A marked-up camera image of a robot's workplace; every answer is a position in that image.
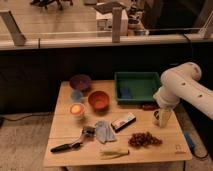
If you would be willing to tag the small blue cup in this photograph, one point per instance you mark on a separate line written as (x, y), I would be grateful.
(77, 96)

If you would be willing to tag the white cardboard box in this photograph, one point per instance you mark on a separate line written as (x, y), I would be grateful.
(105, 21)

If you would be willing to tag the white cup orange inside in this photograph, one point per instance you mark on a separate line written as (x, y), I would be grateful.
(77, 111)

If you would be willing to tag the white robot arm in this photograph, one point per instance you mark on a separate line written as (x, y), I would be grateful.
(182, 82)

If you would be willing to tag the small metal cup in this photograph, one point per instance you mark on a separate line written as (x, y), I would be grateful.
(155, 119)

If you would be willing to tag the middle grey railing post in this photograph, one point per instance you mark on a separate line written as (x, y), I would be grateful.
(116, 25)

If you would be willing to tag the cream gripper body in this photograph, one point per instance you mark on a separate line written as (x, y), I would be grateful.
(164, 116)

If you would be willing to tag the green plastic bin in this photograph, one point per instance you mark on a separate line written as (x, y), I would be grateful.
(142, 86)

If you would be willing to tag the black white rectangular box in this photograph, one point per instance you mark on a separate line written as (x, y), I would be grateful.
(123, 122)

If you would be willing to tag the blue sponge in bin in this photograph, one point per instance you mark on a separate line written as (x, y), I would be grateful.
(125, 93)

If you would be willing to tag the left grey railing post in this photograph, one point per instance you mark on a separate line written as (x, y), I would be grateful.
(13, 28)

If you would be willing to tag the grey railing post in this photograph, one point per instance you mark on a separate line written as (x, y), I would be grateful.
(116, 25)
(13, 28)

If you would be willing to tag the dark red small object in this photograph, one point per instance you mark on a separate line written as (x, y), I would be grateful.
(148, 107)

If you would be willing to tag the grey folded cloth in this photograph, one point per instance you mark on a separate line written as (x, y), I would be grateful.
(103, 132)

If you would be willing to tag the bunch of dark grapes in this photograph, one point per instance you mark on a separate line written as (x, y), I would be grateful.
(143, 139)

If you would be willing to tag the purple bowl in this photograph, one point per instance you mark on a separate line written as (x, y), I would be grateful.
(80, 82)

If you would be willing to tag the red bowl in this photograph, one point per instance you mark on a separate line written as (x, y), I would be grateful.
(99, 100)

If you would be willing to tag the black office chair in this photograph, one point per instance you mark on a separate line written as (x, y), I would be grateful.
(45, 3)

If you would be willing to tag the blue object beside table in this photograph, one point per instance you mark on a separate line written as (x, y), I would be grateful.
(189, 141)

